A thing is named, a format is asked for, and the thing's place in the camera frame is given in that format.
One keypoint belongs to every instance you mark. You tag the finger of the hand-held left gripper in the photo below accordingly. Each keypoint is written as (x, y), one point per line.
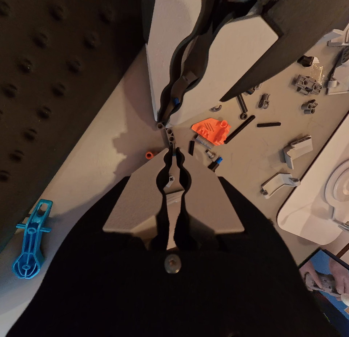
(240, 48)
(169, 21)

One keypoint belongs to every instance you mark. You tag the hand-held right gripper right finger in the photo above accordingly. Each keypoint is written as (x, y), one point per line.
(212, 206)

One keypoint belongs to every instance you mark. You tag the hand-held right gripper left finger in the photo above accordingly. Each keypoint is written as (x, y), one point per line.
(133, 206)

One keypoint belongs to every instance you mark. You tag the black pin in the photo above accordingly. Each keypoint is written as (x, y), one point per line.
(172, 149)

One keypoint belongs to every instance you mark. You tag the black angled connector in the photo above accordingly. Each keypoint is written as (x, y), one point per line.
(304, 60)

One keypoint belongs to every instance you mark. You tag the light grey curved blade panel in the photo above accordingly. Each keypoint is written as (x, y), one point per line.
(174, 198)

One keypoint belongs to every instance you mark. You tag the light grey stepped panel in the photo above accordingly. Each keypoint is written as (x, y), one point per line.
(339, 38)

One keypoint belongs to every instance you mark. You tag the black connector with blue pin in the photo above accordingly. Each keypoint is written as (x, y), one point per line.
(214, 164)

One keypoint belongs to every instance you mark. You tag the light grey cross-hole connector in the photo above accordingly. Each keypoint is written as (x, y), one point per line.
(170, 179)

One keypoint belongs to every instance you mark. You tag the small grey axle connector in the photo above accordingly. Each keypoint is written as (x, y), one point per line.
(210, 153)

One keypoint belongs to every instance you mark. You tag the orange bush grey connector assembly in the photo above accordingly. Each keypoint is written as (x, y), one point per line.
(149, 155)

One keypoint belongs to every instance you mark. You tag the black axle with connectors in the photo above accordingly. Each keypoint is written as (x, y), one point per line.
(242, 104)

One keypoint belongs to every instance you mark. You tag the grey pin connector block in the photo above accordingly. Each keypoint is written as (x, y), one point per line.
(306, 85)

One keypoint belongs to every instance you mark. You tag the long black axle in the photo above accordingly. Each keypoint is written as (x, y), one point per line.
(191, 148)

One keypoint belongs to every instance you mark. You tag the light grey curved shell panel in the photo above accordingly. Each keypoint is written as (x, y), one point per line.
(340, 78)

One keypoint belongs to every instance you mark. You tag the grey claw piece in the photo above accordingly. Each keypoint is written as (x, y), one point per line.
(216, 109)

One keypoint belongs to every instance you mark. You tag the grey tube sleeve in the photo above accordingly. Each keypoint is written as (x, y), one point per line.
(203, 141)

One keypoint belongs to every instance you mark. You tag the light grey curved fender panel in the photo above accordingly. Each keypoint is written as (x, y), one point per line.
(278, 182)

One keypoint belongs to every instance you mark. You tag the orange angled panel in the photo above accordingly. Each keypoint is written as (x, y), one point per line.
(210, 130)

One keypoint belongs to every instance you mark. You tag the grey double connector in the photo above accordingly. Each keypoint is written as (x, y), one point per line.
(309, 107)

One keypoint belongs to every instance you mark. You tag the blue pin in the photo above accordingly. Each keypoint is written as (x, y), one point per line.
(176, 101)

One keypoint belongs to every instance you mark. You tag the medium black axle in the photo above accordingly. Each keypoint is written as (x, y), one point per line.
(240, 129)

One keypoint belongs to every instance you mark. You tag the short black axle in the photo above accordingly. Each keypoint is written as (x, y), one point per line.
(268, 124)

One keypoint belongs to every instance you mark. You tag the white book stand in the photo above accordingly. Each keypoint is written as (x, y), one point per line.
(308, 214)

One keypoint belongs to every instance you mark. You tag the light grey box panel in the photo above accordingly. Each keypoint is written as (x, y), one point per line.
(298, 147)

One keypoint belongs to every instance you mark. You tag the cyan plastic brick tool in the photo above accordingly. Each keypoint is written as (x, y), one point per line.
(30, 241)

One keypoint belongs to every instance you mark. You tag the black dimpled mat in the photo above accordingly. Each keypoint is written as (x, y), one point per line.
(54, 70)

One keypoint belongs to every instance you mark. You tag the printed robot kit box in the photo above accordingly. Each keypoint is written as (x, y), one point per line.
(327, 288)

